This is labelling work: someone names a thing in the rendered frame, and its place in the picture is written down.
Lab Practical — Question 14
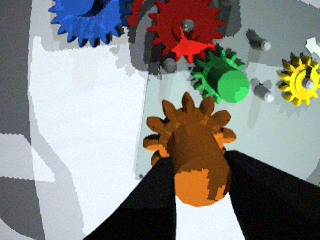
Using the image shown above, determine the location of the red gear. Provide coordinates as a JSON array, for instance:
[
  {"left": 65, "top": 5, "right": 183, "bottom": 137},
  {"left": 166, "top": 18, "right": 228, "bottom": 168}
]
[{"left": 147, "top": 0, "right": 225, "bottom": 64}]

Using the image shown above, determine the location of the blue gear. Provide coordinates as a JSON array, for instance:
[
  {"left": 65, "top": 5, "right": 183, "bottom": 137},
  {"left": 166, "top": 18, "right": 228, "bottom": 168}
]
[{"left": 48, "top": 0, "right": 133, "bottom": 48}]

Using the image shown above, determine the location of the white curved arrow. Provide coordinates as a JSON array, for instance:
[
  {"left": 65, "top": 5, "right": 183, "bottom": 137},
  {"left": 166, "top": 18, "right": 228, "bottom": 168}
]
[{"left": 305, "top": 37, "right": 320, "bottom": 57}]

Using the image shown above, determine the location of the yellow gear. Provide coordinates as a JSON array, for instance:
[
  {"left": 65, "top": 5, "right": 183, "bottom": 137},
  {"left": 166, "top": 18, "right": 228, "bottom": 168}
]
[{"left": 277, "top": 55, "right": 320, "bottom": 107}]

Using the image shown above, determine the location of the green gear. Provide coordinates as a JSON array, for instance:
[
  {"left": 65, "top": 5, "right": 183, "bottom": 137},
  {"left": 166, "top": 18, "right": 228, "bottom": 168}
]
[{"left": 189, "top": 47, "right": 249, "bottom": 104}]

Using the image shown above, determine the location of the brown gear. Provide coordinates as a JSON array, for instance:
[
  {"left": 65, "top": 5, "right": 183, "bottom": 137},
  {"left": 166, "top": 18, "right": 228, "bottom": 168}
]
[{"left": 143, "top": 91, "right": 237, "bottom": 208}]

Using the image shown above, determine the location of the grey board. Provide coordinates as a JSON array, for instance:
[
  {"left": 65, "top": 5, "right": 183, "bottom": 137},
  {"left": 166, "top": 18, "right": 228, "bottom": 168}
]
[{"left": 135, "top": 0, "right": 320, "bottom": 187}]

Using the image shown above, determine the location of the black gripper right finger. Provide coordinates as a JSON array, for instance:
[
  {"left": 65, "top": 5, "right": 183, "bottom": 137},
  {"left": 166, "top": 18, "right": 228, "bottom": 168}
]
[{"left": 224, "top": 149, "right": 320, "bottom": 240}]

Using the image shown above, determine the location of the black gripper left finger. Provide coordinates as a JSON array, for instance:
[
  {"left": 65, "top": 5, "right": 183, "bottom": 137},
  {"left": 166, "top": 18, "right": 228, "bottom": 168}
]
[{"left": 83, "top": 157, "right": 177, "bottom": 240}]

